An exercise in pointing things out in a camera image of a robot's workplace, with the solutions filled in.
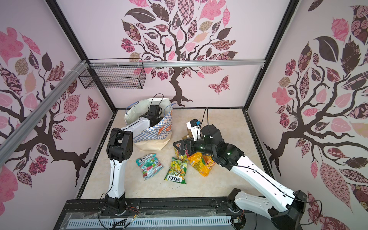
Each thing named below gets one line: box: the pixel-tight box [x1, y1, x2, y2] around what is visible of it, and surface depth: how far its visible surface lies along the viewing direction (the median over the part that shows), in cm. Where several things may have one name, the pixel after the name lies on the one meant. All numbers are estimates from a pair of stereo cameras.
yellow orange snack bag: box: [187, 151, 217, 177], surface depth 85 cm
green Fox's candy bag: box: [163, 156, 189, 184], surface depth 84 cm
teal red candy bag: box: [135, 153, 164, 181], surface depth 87 cm
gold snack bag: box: [181, 127, 194, 140], surface depth 94 cm
